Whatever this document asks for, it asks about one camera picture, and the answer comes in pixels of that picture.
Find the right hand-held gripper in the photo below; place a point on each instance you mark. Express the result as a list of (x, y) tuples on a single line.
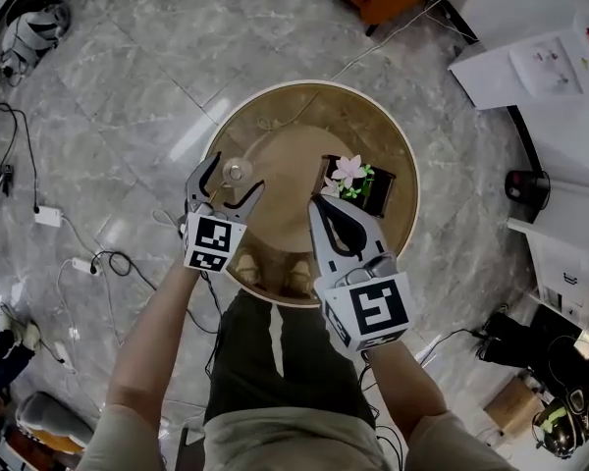
[(373, 307)]

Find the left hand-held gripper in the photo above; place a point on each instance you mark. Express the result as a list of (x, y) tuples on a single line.
[(211, 236)]

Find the person's left forearm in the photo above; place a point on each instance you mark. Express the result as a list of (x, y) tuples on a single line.
[(152, 341)]

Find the person's right forearm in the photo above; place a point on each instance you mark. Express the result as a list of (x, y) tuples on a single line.
[(402, 385)]

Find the round wooden table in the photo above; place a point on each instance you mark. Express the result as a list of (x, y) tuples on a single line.
[(284, 189)]

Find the person's right shoe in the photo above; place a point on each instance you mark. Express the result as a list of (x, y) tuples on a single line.
[(300, 277)]

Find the person's shoe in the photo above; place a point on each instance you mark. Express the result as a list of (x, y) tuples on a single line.
[(249, 269), (300, 277)]

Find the pink flower decoration dark box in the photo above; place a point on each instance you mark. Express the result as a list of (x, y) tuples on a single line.
[(358, 184)]

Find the person's left shoe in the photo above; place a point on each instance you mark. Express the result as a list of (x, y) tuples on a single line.
[(249, 269)]

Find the white power strip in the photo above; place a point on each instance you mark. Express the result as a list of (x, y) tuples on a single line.
[(64, 356), (85, 266)]

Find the person's dark trousers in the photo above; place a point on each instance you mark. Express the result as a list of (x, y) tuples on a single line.
[(245, 361)]

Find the white power adapter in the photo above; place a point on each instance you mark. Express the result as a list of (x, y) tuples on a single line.
[(49, 215)]

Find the black round container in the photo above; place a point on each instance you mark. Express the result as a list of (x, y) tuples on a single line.
[(527, 189)]

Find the person's beige shirt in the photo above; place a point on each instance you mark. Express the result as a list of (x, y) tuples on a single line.
[(294, 444)]

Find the white cabinet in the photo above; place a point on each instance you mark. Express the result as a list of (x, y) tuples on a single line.
[(564, 263)]

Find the white water dispenser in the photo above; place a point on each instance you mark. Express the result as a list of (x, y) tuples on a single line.
[(491, 71)]

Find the brown cardboard box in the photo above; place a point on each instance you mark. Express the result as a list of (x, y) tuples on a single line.
[(513, 405)]

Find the grey black helmet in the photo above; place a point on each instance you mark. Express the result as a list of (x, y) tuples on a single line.
[(34, 22)]

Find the black helmet green stripe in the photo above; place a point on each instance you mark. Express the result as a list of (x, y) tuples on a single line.
[(559, 425)]

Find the orange grey chair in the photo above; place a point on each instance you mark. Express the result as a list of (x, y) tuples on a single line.
[(54, 420)]

